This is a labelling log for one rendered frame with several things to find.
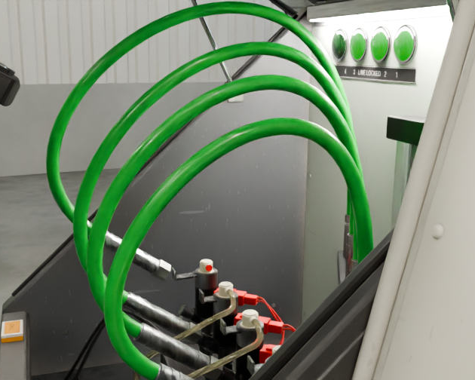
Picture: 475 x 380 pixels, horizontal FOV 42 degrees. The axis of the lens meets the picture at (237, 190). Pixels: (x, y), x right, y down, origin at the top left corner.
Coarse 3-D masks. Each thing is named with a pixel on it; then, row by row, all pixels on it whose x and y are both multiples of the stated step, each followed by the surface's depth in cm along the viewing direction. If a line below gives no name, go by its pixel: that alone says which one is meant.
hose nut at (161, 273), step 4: (160, 260) 74; (160, 264) 73; (164, 264) 74; (168, 264) 74; (160, 268) 73; (164, 268) 73; (168, 268) 73; (156, 272) 73; (160, 272) 73; (164, 272) 73; (168, 272) 73; (156, 276) 73; (160, 276) 73; (164, 276) 73
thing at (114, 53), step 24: (168, 24) 67; (288, 24) 72; (120, 48) 66; (312, 48) 74; (96, 72) 66; (336, 72) 75; (72, 96) 66; (48, 144) 66; (48, 168) 67; (72, 216) 68
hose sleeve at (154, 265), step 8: (112, 240) 70; (120, 240) 71; (112, 248) 71; (136, 256) 72; (144, 256) 72; (152, 256) 73; (136, 264) 72; (144, 264) 72; (152, 264) 72; (152, 272) 73
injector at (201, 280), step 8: (200, 272) 75; (216, 272) 75; (200, 280) 75; (208, 280) 75; (216, 280) 76; (200, 288) 75; (208, 288) 75; (216, 288) 76; (200, 304) 75; (208, 304) 75; (184, 312) 75; (192, 312) 76; (200, 312) 76; (208, 312) 76; (192, 320) 76; (200, 320) 76; (208, 328) 77; (208, 352) 77
